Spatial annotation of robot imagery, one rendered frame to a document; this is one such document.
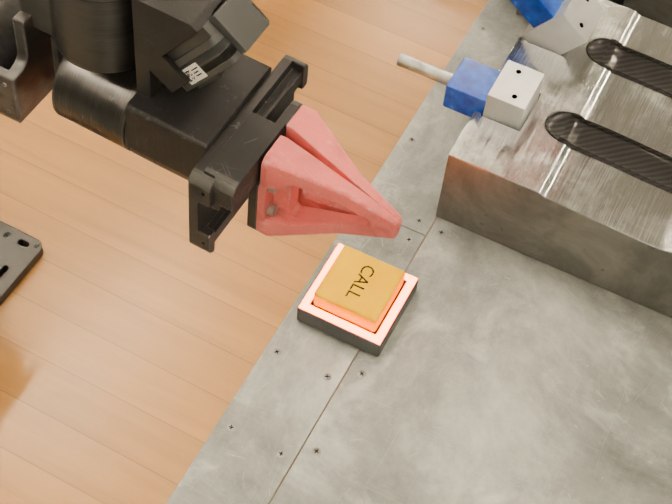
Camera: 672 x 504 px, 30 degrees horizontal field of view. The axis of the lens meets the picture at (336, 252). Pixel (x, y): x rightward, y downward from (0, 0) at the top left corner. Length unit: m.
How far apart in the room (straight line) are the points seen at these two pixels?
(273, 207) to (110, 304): 0.45
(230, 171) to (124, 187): 0.55
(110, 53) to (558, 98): 0.60
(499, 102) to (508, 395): 0.26
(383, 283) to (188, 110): 0.45
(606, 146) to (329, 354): 0.31
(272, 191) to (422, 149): 0.57
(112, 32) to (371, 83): 0.66
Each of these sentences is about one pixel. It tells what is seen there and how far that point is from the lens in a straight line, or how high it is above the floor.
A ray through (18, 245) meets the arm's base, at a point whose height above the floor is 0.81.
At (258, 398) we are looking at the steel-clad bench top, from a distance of 1.06.
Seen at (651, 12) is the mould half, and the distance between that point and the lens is 1.37.
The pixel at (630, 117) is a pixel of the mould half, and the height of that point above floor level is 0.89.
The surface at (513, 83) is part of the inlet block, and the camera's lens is 1.14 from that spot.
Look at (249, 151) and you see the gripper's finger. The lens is 0.65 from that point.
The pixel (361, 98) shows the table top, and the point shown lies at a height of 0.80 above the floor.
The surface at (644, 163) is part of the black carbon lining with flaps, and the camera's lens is 1.16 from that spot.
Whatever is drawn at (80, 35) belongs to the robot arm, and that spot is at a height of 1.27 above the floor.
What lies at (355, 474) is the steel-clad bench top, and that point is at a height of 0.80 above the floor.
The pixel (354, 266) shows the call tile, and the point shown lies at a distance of 1.09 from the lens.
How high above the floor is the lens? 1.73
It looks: 54 degrees down
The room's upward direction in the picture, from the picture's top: 6 degrees clockwise
